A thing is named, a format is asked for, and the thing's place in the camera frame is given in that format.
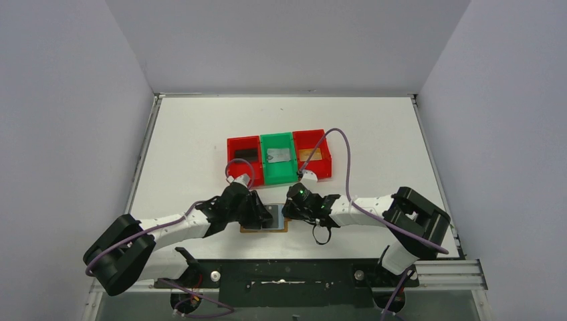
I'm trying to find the yellow leather card holder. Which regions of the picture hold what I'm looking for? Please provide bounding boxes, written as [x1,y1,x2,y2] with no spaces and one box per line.
[240,203,291,233]

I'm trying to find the green plastic bin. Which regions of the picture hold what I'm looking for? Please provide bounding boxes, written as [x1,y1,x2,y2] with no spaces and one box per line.
[260,132,298,185]

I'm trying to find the red bin with black card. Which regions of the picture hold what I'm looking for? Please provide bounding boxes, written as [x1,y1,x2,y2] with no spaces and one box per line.
[227,136,265,187]

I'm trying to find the red bin with gold card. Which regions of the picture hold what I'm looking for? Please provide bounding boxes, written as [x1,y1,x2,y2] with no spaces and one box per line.
[292,129,332,180]

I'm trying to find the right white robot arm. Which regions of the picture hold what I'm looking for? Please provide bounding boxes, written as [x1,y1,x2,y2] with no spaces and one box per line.
[282,183,451,286]

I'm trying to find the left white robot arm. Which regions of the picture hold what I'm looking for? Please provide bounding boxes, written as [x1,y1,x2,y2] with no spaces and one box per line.
[83,183,273,296]

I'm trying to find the gold card in bin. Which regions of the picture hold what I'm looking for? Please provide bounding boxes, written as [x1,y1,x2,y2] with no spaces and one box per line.
[298,148,323,162]

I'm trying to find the black card in bin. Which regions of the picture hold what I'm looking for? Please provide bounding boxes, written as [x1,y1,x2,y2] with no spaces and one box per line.
[234,148,259,163]

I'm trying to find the silver card in bin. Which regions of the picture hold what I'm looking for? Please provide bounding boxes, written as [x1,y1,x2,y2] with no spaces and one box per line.
[266,148,291,163]

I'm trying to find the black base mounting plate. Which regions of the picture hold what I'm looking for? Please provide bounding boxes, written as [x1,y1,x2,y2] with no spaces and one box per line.
[175,258,419,308]

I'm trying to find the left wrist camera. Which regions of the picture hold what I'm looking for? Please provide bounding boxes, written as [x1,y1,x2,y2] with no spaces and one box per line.
[226,173,251,189]

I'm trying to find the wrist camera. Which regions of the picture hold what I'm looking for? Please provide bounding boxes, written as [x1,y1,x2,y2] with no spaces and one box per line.
[226,173,251,189]
[298,170,318,184]

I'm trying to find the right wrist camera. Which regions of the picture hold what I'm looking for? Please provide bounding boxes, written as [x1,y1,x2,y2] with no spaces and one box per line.
[298,170,318,184]

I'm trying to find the aluminium frame rail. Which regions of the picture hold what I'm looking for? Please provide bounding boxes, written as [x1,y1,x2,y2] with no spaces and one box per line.
[90,259,488,294]

